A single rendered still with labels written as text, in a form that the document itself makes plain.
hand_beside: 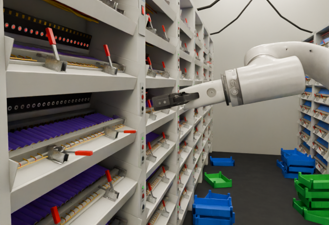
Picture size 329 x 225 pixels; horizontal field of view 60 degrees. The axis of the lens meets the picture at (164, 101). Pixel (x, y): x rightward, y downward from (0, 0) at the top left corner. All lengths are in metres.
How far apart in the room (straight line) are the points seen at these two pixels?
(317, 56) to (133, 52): 0.60
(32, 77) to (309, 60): 0.58
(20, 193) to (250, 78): 0.49
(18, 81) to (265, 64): 0.48
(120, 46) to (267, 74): 0.59
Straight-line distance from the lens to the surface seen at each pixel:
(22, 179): 0.57
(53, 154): 0.65
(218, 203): 2.56
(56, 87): 0.61
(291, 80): 0.64
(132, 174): 1.09
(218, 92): 0.62
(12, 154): 0.60
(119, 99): 1.06
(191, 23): 2.45
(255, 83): 0.63
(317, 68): 0.71
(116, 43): 1.07
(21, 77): 0.53
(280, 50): 0.73
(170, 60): 1.72
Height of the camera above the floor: 1.10
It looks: 4 degrees down
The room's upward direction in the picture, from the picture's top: straight up
